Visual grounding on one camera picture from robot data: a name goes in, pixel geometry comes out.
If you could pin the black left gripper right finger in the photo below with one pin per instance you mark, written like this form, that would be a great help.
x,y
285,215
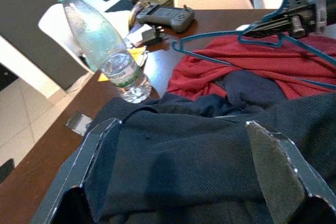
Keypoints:
x,y
281,176

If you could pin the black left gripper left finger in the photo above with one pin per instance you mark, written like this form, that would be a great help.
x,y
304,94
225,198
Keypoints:
x,y
86,171

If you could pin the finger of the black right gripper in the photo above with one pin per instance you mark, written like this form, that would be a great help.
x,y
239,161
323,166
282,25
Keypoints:
x,y
270,30
275,20

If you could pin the red t-shirt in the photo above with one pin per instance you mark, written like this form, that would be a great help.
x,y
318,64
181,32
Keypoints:
x,y
249,61

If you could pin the dark knit shirt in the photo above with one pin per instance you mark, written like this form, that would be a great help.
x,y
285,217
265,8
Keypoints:
x,y
183,161

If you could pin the grey square plate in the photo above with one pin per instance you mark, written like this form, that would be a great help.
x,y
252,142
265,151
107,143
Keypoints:
x,y
78,124

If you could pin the navy blue garment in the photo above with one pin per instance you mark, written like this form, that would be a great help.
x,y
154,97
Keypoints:
x,y
249,90

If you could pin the grey remote controller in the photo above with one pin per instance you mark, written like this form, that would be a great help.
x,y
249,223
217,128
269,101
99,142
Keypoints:
x,y
168,16

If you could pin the black power adapter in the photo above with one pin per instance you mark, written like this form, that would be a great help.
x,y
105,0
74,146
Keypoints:
x,y
153,35

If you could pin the clear bottle teal cap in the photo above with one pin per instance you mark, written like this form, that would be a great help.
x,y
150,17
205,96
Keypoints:
x,y
105,51

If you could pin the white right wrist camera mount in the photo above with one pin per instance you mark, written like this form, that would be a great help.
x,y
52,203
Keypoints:
x,y
320,3

